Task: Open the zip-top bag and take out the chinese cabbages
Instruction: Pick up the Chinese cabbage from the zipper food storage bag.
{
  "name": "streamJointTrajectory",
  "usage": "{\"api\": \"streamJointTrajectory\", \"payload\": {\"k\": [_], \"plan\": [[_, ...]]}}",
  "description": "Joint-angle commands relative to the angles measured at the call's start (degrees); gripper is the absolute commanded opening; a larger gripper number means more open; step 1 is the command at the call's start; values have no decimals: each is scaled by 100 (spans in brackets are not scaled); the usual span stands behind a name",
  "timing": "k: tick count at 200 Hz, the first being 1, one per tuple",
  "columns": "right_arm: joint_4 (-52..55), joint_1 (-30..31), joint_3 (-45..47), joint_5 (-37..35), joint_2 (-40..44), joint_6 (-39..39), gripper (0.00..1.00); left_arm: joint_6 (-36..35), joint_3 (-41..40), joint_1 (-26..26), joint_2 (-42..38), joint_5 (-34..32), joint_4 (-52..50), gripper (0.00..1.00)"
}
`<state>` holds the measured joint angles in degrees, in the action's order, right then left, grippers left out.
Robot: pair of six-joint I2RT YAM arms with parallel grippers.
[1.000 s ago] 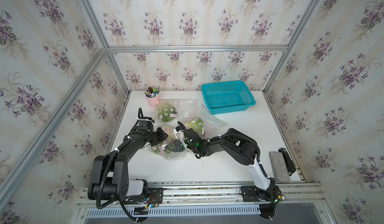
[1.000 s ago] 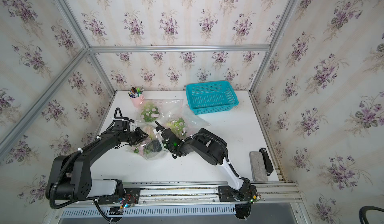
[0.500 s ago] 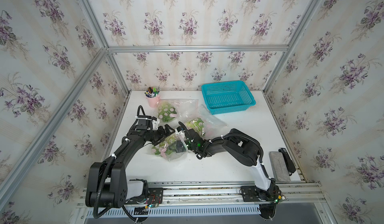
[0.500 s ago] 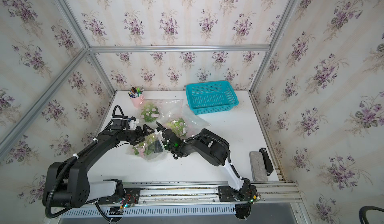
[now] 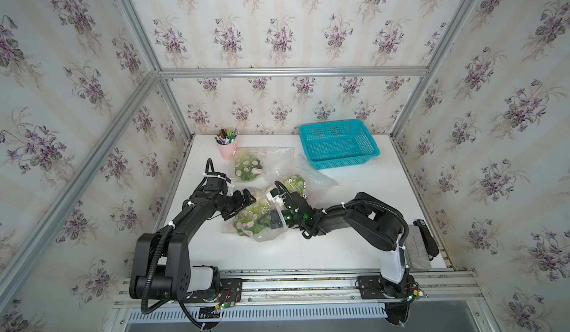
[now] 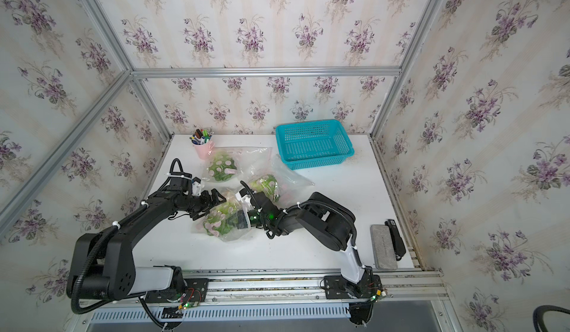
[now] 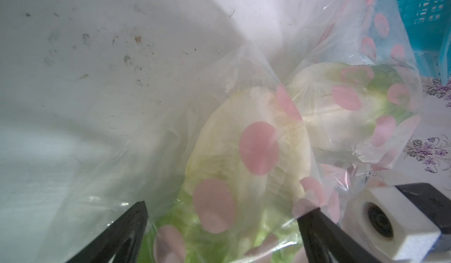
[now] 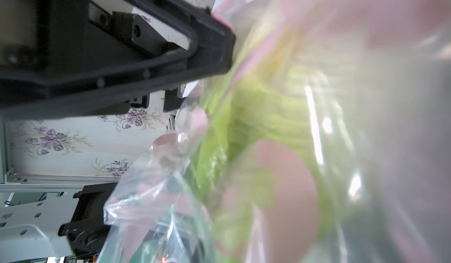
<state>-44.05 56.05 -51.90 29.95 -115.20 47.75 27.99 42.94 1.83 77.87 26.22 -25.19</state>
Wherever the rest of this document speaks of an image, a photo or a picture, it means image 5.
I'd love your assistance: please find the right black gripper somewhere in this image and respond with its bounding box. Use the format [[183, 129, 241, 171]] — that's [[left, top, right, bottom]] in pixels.
[[255, 209, 305, 231]]

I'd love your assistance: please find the chinese cabbage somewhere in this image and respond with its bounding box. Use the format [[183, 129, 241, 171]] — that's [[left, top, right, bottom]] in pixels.
[[281, 174, 307, 198], [232, 201, 281, 239], [234, 151, 264, 182]]

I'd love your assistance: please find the zip-top bag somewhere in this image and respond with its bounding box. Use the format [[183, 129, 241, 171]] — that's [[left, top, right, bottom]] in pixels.
[[231, 147, 295, 183], [224, 188, 288, 242], [269, 155, 340, 204]]

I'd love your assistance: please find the teal plastic basket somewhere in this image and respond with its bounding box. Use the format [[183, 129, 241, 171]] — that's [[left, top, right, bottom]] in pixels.
[[298, 119, 380, 170]]

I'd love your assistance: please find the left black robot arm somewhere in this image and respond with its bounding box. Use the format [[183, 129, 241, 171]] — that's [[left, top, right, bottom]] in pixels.
[[129, 159, 256, 314]]

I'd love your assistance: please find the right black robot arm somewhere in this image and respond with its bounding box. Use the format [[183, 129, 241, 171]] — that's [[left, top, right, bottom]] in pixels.
[[270, 181, 418, 302]]

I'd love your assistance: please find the pink pen cup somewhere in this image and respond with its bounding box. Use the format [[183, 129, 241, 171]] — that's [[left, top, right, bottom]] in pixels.
[[218, 140, 238, 160]]

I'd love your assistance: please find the grey block with black device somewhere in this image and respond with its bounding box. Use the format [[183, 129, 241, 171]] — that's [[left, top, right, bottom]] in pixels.
[[405, 219, 440, 271]]

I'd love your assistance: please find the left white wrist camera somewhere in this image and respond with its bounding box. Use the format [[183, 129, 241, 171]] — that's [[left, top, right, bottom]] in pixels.
[[213, 176, 232, 196]]

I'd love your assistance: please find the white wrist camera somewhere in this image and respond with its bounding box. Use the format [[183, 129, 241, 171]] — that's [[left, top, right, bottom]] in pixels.
[[213, 176, 232, 196], [267, 188, 286, 204]]

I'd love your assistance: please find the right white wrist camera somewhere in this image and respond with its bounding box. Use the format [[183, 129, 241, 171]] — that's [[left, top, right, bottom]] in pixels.
[[267, 188, 286, 204]]

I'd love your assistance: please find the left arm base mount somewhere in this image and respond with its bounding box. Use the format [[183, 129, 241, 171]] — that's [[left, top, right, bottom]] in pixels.
[[189, 278, 243, 307]]

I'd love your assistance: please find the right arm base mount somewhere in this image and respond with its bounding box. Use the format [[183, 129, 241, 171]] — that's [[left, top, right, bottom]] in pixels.
[[355, 271, 420, 301]]

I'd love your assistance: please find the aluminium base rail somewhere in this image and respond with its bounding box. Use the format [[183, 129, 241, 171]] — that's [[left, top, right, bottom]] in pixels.
[[113, 268, 484, 308]]

